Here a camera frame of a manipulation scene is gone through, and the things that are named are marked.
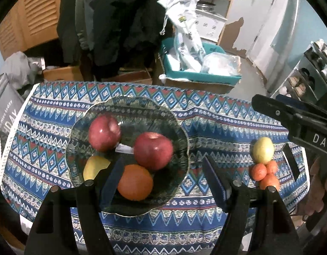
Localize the dark glass bowl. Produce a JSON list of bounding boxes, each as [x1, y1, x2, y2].
[[66, 95, 190, 217]]

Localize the white rice bag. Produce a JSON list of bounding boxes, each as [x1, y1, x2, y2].
[[157, 0, 206, 72]]

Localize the grey tote bag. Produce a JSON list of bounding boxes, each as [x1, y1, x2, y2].
[[0, 73, 26, 136]]

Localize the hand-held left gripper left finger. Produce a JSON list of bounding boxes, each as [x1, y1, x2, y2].
[[25, 156, 125, 255]]

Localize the red apple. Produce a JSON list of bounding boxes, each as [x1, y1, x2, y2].
[[133, 132, 174, 171], [88, 115, 122, 152]]

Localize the blue patterned tablecloth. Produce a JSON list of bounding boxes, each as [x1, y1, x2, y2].
[[0, 81, 309, 253]]

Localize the large orange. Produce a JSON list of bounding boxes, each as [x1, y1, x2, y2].
[[117, 164, 154, 201]]

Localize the white door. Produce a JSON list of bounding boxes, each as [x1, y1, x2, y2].
[[247, 0, 299, 91]]

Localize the teal box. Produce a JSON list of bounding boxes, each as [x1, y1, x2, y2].
[[161, 38, 242, 86]]

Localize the white lattice basket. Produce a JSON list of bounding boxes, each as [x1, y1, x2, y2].
[[194, 7, 228, 41]]

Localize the black coat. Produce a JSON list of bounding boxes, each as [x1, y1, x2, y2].
[[57, 0, 177, 67]]

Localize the grey clothing pile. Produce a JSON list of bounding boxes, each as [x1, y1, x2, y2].
[[1, 52, 47, 88]]

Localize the flat cardboard box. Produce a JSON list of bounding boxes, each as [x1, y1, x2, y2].
[[101, 69, 153, 85]]

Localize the white shoe rack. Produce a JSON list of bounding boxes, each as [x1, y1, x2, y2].
[[270, 41, 327, 104]]

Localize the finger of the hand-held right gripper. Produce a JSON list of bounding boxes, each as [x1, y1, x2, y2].
[[252, 94, 327, 132], [276, 94, 317, 111]]

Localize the small tangerine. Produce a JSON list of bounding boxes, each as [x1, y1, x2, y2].
[[252, 163, 267, 181], [260, 173, 281, 192], [266, 160, 279, 175]]

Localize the wooden shelf unit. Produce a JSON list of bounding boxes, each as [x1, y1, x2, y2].
[[178, 0, 240, 45]]

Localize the wooden louvered wardrobe doors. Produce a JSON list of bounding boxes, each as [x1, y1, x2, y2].
[[0, 0, 67, 60]]

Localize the person's right hand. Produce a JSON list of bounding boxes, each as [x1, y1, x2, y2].
[[303, 157, 327, 221]]

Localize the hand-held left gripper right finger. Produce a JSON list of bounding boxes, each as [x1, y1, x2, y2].
[[202, 155, 305, 255]]

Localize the rows of shoes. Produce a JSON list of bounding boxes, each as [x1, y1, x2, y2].
[[282, 39, 327, 97]]

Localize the wooden drawer box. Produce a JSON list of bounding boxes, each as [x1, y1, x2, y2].
[[43, 66, 84, 81]]

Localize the white plastic bag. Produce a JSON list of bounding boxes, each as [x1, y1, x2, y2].
[[201, 52, 241, 77]]

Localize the grey jacket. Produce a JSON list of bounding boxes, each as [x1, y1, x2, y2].
[[76, 0, 96, 51]]

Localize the yellow lemon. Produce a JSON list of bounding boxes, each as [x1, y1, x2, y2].
[[83, 155, 111, 181], [253, 137, 275, 164]]

